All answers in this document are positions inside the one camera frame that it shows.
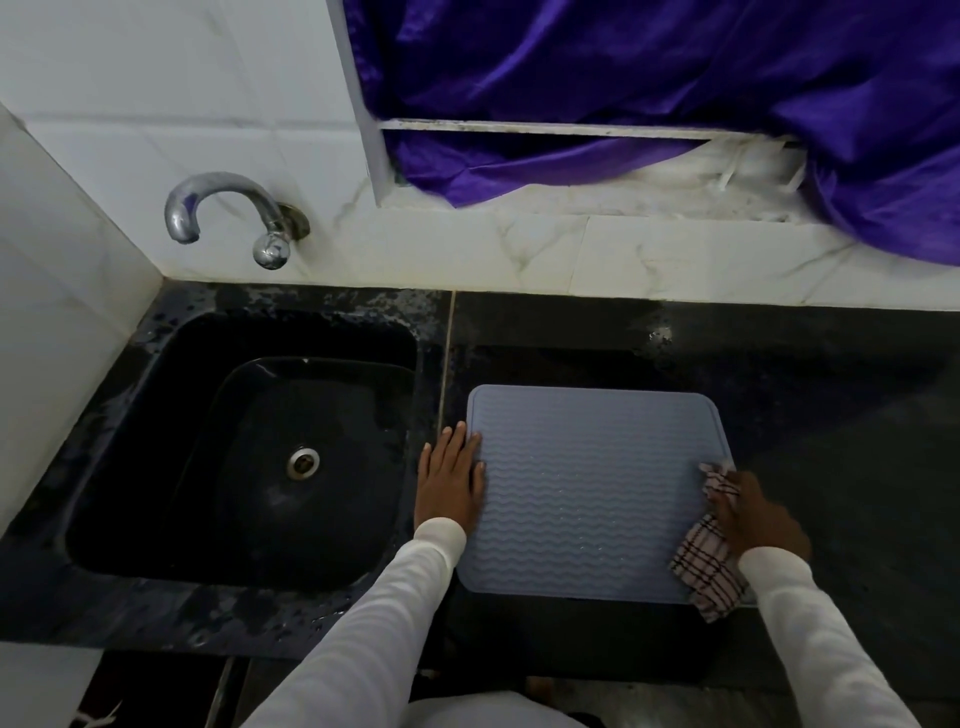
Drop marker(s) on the person's right fingers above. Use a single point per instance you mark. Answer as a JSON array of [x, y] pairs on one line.
[[724, 499]]

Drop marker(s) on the person's left forearm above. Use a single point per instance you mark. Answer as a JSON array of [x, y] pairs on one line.
[[360, 637]]

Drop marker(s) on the checkered dish cloth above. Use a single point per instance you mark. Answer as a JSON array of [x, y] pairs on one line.
[[706, 555]]

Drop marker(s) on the black sink basin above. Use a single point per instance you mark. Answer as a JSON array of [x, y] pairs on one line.
[[247, 450]]

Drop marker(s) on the person's left middle finger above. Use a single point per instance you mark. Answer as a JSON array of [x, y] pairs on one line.
[[457, 442]]

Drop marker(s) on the person's left thumb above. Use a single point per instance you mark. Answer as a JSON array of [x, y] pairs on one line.
[[478, 480]]

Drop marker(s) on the metal sink drain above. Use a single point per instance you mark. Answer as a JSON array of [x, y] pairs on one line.
[[303, 462]]

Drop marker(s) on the person's right hand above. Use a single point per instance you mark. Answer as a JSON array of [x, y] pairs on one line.
[[757, 517]]

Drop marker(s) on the white window frame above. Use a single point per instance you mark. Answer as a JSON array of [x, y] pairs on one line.
[[585, 165]]

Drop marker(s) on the blue ribbed silicone mat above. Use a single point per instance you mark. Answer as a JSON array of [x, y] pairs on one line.
[[592, 495]]

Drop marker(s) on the purple satin curtain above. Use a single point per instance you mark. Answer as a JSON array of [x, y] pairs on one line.
[[675, 97]]

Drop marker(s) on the person's right forearm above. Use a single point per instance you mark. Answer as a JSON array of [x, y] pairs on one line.
[[821, 645]]

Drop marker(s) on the person's white clothing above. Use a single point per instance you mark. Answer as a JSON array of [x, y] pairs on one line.
[[487, 712]]

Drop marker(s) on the person's left hand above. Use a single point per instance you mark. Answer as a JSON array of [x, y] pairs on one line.
[[448, 487]]

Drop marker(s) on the person's left little finger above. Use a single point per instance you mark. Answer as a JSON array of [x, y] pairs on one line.
[[425, 459]]

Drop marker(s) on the chrome wall tap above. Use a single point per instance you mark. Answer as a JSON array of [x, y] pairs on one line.
[[225, 214]]

